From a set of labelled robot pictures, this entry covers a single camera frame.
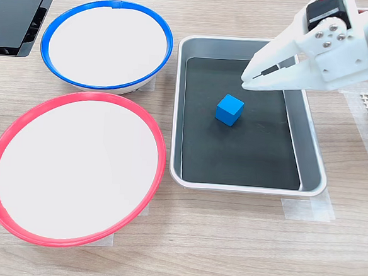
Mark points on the black glossy device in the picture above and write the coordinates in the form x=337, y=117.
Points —
x=12, y=15

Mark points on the black tray mat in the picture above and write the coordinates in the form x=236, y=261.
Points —
x=249, y=155

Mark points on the clear tape strip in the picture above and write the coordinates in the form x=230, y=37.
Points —
x=308, y=210

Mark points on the blue rimmed white plate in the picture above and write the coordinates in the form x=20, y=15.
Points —
x=108, y=41

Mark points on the red rimmed white plate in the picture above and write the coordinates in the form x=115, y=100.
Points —
x=74, y=168

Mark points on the steel tray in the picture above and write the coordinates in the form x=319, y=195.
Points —
x=309, y=146

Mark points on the blue cube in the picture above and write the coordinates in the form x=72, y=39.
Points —
x=228, y=111

